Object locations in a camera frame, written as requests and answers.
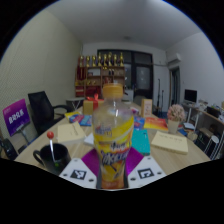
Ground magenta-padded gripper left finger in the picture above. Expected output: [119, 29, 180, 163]
[59, 148, 102, 190]

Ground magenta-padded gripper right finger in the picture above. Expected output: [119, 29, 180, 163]
[124, 147, 167, 190]

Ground yellow-labelled orange drink bottle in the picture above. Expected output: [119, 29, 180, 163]
[92, 83, 135, 190]

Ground black mug with coloured dots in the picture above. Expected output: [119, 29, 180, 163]
[32, 143, 72, 175]

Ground teal book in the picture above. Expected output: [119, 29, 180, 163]
[130, 128, 152, 156]

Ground white paper sheet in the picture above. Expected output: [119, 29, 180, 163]
[83, 132, 96, 147]

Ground pale yellow notebook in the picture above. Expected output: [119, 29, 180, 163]
[150, 130, 189, 155]

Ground beige notebook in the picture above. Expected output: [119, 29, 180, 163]
[56, 121, 87, 145]

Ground red-balled stirring stick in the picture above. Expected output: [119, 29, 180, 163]
[46, 131, 58, 164]

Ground orange book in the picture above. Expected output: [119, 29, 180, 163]
[143, 116, 169, 132]

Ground blue snack packages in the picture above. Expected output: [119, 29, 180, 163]
[68, 114, 93, 127]

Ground small orange standing box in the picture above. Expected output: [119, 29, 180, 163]
[140, 98, 154, 118]

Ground pink flower plant in pot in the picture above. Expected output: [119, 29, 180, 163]
[166, 103, 186, 135]

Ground yellow gift box red ribbon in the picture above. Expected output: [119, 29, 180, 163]
[82, 93, 105, 116]

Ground black padded chair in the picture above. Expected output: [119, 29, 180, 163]
[0, 138, 18, 161]

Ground white round stool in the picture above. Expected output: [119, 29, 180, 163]
[203, 134, 221, 159]

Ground black office chair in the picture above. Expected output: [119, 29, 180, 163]
[27, 90, 73, 136]

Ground grey chair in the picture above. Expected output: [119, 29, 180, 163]
[133, 95, 148, 108]

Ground small white side table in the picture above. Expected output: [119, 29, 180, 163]
[65, 96, 86, 110]

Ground black tripod stand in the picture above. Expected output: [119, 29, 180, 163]
[156, 78, 166, 111]

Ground cluttered wooden side desk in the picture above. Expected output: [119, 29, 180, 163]
[181, 99, 224, 161]

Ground purple sign board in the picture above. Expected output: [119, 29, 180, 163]
[2, 98, 31, 137]

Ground dark computer monitor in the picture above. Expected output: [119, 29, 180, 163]
[184, 88, 198, 104]

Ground dark framed glass door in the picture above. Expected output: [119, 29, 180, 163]
[97, 49, 154, 101]

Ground wooden shelf unit with trophies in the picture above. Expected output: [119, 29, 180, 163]
[74, 52, 126, 98]

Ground white wall air conditioner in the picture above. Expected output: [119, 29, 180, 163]
[166, 53, 183, 69]

